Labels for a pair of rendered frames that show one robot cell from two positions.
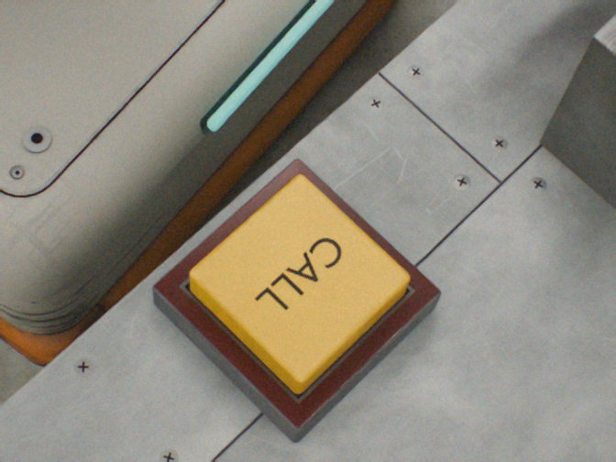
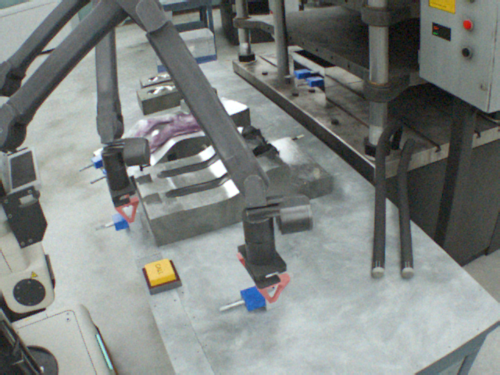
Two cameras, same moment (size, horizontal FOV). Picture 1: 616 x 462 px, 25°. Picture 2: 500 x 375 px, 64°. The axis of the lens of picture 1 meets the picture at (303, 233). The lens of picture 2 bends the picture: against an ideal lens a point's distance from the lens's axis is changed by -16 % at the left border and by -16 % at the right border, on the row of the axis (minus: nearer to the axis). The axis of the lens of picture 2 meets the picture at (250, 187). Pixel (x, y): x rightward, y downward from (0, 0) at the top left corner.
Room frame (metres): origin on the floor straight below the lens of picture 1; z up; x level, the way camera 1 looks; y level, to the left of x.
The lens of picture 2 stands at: (-0.46, 0.51, 1.55)
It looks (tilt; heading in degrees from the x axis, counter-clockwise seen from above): 33 degrees down; 305
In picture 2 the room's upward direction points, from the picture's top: 6 degrees counter-clockwise
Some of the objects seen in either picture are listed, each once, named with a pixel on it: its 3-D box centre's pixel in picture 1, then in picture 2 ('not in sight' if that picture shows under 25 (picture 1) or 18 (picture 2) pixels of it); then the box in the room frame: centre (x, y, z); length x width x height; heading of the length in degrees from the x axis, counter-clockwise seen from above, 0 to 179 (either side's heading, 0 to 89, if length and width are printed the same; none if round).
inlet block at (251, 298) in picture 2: not in sight; (248, 299); (-0.05, -0.03, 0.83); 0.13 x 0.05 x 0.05; 55
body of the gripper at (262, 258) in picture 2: not in sight; (260, 248); (-0.07, -0.06, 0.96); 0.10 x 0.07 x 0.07; 145
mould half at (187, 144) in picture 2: not in sight; (169, 136); (0.57, -0.51, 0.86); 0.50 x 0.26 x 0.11; 72
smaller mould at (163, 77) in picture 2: not in sight; (158, 83); (1.04, -0.96, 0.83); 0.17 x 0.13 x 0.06; 55
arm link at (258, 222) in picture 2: not in sight; (261, 223); (-0.07, -0.06, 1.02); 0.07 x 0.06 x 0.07; 39
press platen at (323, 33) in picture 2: not in sight; (366, 48); (0.19, -1.43, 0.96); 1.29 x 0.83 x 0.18; 145
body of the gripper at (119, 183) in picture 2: not in sight; (118, 178); (0.40, -0.12, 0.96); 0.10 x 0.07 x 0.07; 147
